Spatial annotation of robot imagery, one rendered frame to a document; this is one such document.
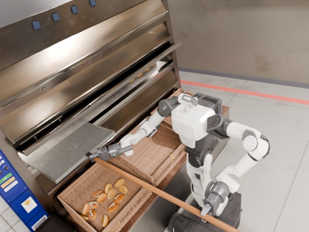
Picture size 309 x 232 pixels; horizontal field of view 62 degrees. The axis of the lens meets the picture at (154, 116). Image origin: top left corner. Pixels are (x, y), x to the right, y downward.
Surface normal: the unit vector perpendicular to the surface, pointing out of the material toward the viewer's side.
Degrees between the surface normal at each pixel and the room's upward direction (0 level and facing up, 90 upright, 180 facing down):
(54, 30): 90
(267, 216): 0
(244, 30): 90
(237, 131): 49
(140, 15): 70
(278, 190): 0
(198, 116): 0
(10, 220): 90
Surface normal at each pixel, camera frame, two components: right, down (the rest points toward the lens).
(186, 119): -0.64, -0.19
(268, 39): -0.59, 0.56
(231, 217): -0.20, -0.80
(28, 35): 0.77, 0.23
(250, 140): -0.82, -0.25
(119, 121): 0.66, -0.06
